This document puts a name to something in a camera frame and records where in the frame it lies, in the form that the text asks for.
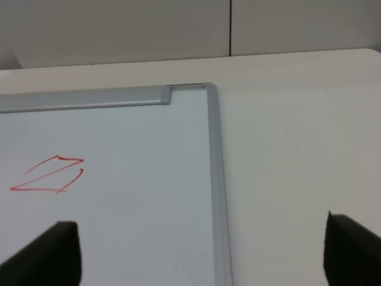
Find silver marker tray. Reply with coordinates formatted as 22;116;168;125
1;85;171;114

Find silver framed whiteboard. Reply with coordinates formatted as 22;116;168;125
1;83;232;285

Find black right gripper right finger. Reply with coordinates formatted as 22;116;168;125
323;213;380;286

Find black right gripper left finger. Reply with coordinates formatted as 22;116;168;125
1;221;82;285

